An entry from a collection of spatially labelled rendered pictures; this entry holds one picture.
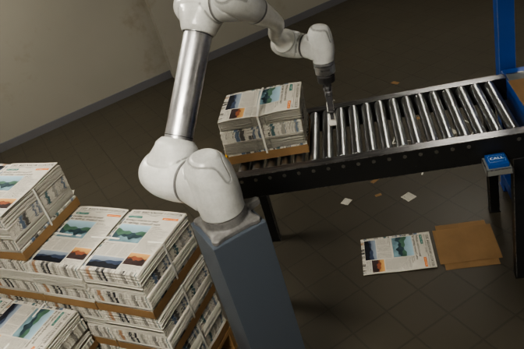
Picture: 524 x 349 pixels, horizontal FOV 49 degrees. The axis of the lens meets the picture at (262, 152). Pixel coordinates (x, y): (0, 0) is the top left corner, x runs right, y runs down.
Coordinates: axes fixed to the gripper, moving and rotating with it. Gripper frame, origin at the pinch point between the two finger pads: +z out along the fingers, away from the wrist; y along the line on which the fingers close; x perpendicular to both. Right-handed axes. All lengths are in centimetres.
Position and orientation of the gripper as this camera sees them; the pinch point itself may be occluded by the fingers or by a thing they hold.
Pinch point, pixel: (331, 115)
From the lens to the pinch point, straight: 256.3
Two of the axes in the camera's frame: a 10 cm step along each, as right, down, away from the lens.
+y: -0.3, 5.1, -8.6
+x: 9.8, -1.5, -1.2
